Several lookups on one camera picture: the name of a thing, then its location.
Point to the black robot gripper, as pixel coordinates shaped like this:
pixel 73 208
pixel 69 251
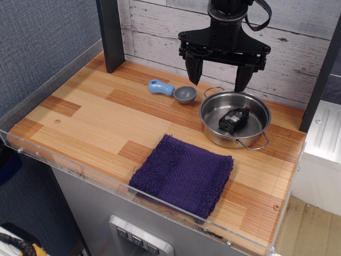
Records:
pixel 225 43

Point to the silver metal pot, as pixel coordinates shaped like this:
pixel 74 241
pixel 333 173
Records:
pixel 251 135

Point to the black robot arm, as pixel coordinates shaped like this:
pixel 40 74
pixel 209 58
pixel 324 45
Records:
pixel 230 12

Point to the purple folded cloth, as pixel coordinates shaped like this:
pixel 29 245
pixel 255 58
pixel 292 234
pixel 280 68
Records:
pixel 184 175

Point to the blue grey toy scoop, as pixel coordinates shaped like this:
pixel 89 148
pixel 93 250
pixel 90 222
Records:
pixel 183 95

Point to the white aluminium side block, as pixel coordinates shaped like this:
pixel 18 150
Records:
pixel 317 180

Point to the silver dispenser button panel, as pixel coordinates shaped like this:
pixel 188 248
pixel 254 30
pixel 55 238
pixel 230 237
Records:
pixel 135 240

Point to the dark grey right post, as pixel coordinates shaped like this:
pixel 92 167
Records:
pixel 321 82

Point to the dark grey post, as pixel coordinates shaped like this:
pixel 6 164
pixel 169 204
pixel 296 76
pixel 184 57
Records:
pixel 110 28
pixel 321 82

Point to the dark grey left post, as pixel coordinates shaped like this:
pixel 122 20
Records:
pixel 110 28

